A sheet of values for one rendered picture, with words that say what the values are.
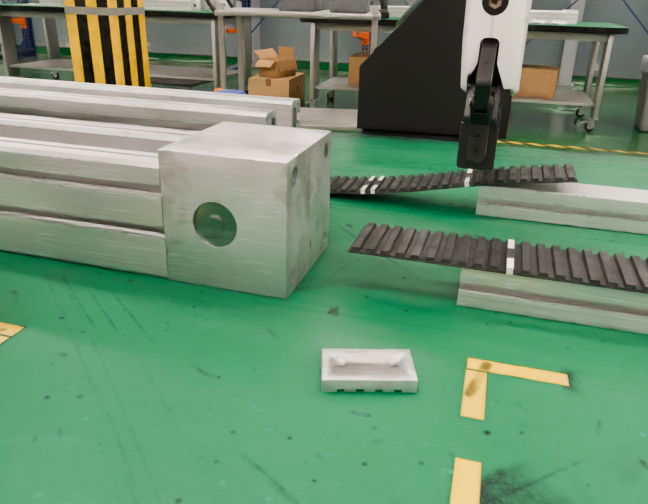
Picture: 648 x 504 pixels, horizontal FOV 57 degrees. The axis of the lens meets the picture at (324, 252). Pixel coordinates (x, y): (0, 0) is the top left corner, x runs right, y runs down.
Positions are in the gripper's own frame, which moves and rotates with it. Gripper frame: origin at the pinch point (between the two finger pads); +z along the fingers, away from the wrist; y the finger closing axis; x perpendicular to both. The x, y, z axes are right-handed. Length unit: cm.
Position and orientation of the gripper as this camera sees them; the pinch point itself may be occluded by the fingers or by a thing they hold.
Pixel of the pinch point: (479, 144)
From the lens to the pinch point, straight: 59.2
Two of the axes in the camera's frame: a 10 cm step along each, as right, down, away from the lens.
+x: -9.6, -1.3, 2.6
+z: -0.2, 9.2, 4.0
